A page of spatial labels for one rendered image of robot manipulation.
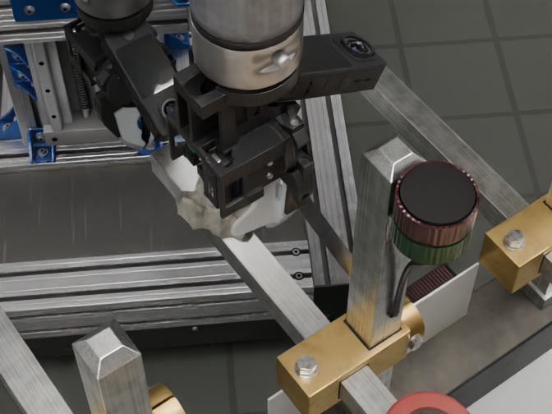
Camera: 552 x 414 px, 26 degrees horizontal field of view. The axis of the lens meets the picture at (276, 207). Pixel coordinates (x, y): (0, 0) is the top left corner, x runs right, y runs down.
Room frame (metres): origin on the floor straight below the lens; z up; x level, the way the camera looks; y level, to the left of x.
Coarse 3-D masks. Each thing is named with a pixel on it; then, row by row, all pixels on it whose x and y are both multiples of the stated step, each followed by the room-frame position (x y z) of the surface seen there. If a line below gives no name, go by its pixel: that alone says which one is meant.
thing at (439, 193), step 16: (416, 176) 0.52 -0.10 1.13; (432, 176) 0.52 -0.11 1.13; (448, 176) 0.52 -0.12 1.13; (464, 176) 0.52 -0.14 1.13; (400, 192) 0.50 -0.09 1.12; (416, 192) 0.50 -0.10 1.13; (432, 192) 0.50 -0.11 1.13; (448, 192) 0.50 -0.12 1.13; (464, 192) 0.50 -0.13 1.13; (416, 208) 0.49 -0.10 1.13; (432, 208) 0.49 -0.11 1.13; (448, 208) 0.49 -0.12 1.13; (464, 208) 0.49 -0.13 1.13; (432, 224) 0.48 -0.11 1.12; (448, 224) 0.48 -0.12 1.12; (400, 288) 0.52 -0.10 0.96
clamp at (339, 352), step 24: (408, 312) 0.55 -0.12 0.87; (312, 336) 0.53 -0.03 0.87; (336, 336) 0.53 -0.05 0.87; (408, 336) 0.53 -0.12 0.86; (288, 360) 0.50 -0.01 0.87; (336, 360) 0.50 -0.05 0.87; (360, 360) 0.50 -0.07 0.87; (384, 360) 0.52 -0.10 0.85; (288, 384) 0.49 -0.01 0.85; (312, 384) 0.48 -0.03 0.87; (336, 384) 0.48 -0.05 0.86; (312, 408) 0.47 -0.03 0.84
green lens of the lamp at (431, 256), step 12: (396, 228) 0.49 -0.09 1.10; (396, 240) 0.49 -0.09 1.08; (408, 240) 0.48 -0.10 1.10; (468, 240) 0.49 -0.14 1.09; (408, 252) 0.48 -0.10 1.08; (420, 252) 0.47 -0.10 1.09; (432, 252) 0.47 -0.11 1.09; (444, 252) 0.47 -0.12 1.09; (456, 252) 0.48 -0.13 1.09; (432, 264) 0.47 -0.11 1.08
